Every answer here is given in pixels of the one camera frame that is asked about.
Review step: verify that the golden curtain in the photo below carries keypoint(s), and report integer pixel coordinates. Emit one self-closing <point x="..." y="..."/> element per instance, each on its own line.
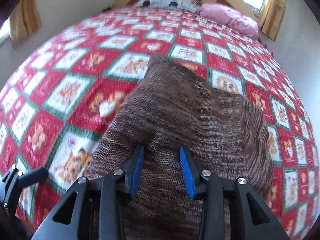
<point x="25" y="17"/>
<point x="272" y="17"/>

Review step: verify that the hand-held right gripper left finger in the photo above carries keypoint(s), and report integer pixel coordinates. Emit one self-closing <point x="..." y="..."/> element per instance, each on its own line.
<point x="137" y="170"/>

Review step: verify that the pink pillow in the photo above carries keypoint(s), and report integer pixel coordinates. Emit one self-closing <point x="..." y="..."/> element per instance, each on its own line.
<point x="225" y="15"/>

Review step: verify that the brown knitted sweater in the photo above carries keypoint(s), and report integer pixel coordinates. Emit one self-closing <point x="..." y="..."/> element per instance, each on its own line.
<point x="175" y="105"/>

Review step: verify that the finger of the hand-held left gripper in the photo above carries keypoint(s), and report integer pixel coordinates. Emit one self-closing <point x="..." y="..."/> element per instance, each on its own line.
<point x="32" y="176"/>

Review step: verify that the window with white sill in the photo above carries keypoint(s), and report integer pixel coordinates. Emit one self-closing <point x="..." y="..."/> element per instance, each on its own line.
<point x="3" y="35"/>

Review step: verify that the red patchwork quilt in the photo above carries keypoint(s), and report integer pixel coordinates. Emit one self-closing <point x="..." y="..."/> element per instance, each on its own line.
<point x="75" y="62"/>

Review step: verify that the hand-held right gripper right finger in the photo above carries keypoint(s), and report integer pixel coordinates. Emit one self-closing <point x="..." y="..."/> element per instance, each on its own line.
<point x="186" y="172"/>

